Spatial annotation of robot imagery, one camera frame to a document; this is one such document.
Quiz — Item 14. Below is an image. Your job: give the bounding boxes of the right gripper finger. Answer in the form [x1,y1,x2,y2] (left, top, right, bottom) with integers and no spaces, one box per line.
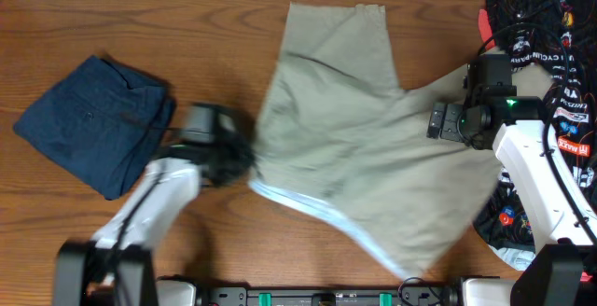
[430,102,446,122]
[426,119,442,139]

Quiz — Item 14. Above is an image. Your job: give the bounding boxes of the khaki beige shorts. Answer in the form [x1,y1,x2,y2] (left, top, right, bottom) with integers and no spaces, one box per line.
[247,1,556,280]

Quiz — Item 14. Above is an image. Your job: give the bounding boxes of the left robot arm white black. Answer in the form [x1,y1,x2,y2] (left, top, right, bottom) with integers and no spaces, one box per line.
[51,131,254,305]

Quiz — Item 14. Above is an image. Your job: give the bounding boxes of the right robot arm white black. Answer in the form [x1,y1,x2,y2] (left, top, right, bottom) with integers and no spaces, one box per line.
[427,96,596,305]

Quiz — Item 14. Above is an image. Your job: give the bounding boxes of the folded navy blue shorts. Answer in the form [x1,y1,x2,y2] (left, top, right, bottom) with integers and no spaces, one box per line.
[13,56,176,200]

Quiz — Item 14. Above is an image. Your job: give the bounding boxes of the black printed cycling jersey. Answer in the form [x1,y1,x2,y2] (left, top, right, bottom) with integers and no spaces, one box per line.
[473,0,597,256]

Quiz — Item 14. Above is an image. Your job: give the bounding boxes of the light blue garment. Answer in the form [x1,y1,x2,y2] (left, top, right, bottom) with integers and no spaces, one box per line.
[492,247,535,271]

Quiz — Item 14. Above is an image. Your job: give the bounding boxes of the left black cable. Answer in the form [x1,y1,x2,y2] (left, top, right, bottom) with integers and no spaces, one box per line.
[109,114,187,306]

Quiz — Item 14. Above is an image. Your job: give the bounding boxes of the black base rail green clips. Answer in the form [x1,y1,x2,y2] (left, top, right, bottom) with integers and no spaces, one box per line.
[156,275,514,306]

